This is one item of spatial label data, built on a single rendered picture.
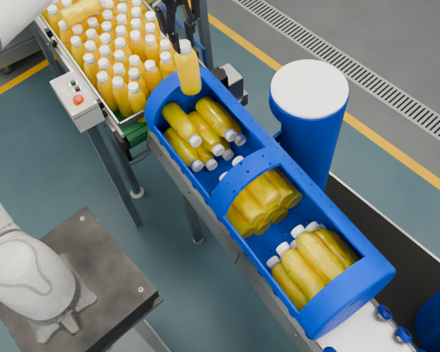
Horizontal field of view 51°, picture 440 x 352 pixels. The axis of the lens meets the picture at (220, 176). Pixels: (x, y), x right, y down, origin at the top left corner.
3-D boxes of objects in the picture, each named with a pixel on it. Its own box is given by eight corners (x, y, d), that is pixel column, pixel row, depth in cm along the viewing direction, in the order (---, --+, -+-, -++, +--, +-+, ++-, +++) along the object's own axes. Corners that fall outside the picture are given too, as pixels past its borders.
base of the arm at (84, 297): (49, 358, 118) (40, 354, 114) (8, 295, 128) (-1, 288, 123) (108, 310, 124) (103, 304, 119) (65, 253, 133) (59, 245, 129)
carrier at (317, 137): (306, 172, 252) (256, 188, 249) (327, 52, 177) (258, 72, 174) (329, 216, 238) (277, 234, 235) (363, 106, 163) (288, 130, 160)
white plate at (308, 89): (327, 50, 176) (327, 52, 177) (259, 71, 173) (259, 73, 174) (362, 103, 162) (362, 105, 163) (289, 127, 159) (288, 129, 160)
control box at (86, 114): (81, 133, 168) (71, 115, 159) (59, 99, 177) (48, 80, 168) (105, 120, 170) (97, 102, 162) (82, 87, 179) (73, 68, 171)
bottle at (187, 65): (196, 98, 141) (190, 59, 127) (177, 93, 143) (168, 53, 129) (205, 83, 144) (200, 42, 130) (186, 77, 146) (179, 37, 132)
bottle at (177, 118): (179, 98, 158) (204, 129, 151) (176, 114, 163) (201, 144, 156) (161, 103, 155) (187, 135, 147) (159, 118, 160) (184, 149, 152)
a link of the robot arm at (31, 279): (45, 334, 116) (6, 311, 97) (-3, 295, 122) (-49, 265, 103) (89, 282, 123) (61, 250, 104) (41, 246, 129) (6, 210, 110)
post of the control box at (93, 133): (137, 228, 258) (79, 115, 172) (133, 223, 260) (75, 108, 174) (143, 224, 259) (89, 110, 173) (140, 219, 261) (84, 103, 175)
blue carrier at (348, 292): (307, 350, 130) (318, 326, 106) (153, 143, 170) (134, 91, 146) (383, 291, 137) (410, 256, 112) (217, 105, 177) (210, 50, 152)
